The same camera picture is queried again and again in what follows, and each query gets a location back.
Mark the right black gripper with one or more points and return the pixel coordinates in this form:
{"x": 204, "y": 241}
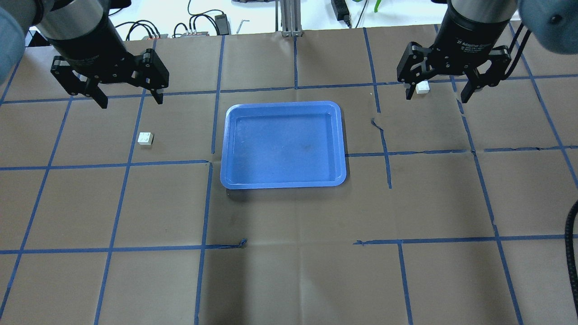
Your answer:
{"x": 465, "y": 38}

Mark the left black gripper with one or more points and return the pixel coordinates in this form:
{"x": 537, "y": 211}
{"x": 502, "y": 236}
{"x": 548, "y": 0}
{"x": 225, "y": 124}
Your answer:
{"x": 88, "y": 45}

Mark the white block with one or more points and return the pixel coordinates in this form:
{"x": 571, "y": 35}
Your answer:
{"x": 422, "y": 87}
{"x": 145, "y": 138}

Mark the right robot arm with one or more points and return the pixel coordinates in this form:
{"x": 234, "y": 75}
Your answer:
{"x": 552, "y": 22}

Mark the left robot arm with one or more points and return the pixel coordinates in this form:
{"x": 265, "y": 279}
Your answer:
{"x": 68, "y": 18}

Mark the blue plastic tray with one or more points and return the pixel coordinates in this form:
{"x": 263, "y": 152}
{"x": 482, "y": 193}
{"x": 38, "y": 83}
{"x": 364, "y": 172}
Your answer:
{"x": 283, "y": 145}

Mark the black power adapter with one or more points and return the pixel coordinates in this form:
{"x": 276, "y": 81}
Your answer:
{"x": 341, "y": 11}

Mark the hex key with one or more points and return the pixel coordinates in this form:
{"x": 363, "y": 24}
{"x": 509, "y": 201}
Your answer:
{"x": 241, "y": 25}

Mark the aluminium frame post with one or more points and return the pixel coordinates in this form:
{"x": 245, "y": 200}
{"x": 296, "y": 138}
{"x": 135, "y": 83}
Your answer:
{"x": 290, "y": 18}

